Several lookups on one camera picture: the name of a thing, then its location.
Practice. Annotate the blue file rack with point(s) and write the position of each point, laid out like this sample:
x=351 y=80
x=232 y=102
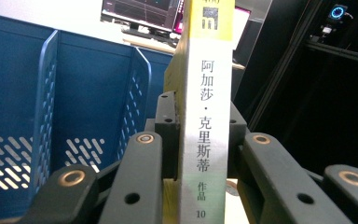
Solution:
x=84 y=93

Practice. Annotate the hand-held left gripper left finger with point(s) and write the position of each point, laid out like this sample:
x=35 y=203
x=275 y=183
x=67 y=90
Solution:
x=167 y=137

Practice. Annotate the black metal frame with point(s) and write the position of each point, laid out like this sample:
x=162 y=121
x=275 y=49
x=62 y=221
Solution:
x=292 y=46

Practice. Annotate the round dark table grommet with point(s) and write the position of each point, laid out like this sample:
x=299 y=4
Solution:
x=232 y=188

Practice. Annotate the yellow book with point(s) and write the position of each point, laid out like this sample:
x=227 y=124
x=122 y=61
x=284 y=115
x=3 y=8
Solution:
x=206 y=109

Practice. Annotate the dark computer monitor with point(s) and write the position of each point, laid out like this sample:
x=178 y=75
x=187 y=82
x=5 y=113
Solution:
x=143 y=12

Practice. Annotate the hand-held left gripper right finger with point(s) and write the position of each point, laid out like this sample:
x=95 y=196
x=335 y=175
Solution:
x=236 y=130

